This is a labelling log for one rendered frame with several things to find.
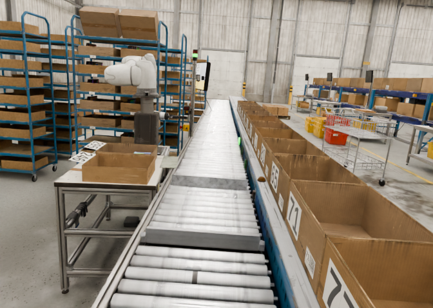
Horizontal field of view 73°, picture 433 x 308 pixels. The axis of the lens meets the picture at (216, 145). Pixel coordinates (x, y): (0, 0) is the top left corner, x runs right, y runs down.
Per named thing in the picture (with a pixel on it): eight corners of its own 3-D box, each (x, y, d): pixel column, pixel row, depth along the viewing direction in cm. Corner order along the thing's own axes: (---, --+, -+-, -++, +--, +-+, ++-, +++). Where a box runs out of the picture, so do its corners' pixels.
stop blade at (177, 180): (171, 187, 179) (172, 174, 177) (246, 193, 179) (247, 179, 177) (171, 188, 179) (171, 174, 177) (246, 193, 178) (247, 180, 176)
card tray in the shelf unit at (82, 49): (78, 54, 326) (77, 45, 324) (91, 56, 356) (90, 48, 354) (113, 57, 325) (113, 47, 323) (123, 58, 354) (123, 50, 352)
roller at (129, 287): (113, 299, 92) (118, 285, 97) (277, 311, 92) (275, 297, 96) (111, 288, 90) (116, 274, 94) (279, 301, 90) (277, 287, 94)
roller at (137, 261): (127, 272, 106) (131, 259, 109) (270, 282, 105) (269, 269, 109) (124, 265, 102) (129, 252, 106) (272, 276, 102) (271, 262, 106)
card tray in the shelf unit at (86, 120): (80, 125, 344) (80, 116, 342) (91, 121, 373) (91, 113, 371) (115, 127, 344) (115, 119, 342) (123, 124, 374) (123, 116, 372)
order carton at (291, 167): (268, 184, 150) (272, 152, 146) (325, 188, 150) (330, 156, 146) (283, 221, 112) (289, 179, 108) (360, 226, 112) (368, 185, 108)
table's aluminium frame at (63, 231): (106, 218, 282) (105, 146, 266) (167, 220, 287) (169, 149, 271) (60, 294, 185) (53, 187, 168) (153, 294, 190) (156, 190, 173)
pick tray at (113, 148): (107, 154, 229) (107, 142, 227) (157, 157, 231) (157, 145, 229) (95, 165, 202) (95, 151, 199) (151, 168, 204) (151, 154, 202)
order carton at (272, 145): (259, 162, 189) (261, 136, 185) (304, 165, 188) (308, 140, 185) (268, 184, 150) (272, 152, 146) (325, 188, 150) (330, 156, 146)
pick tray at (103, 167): (98, 167, 199) (98, 153, 196) (155, 170, 201) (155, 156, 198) (81, 182, 171) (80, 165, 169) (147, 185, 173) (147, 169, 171)
